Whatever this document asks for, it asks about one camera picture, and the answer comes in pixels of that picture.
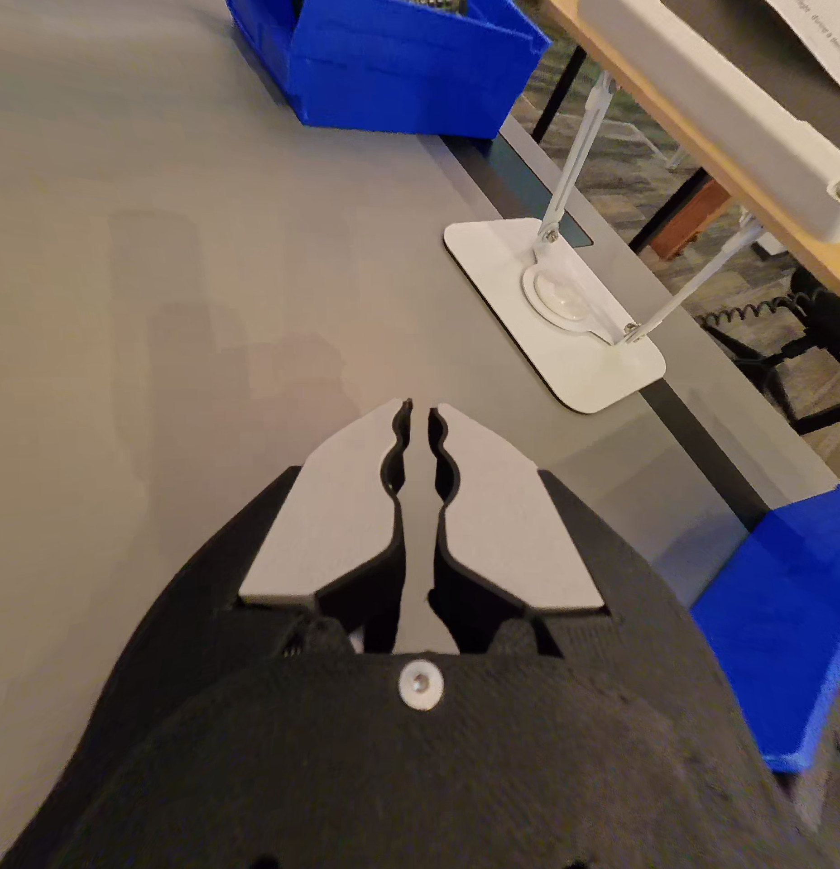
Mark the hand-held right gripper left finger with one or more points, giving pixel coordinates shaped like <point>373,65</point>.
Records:
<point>324,529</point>

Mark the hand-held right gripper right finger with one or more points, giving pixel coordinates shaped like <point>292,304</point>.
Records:
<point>515,529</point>

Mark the blue plastic bin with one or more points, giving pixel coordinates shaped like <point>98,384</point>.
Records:
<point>392,74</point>
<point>773,611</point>

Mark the white metal document stand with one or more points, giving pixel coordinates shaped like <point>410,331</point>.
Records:
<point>596,366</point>

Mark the brown wooden box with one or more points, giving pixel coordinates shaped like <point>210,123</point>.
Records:
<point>691,224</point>

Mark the wooden board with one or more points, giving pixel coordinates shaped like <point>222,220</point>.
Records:
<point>698,146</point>

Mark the black backing panel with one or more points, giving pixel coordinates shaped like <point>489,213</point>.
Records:
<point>752,47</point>

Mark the printed instruction sheet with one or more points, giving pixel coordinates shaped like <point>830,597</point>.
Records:
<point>827,34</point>

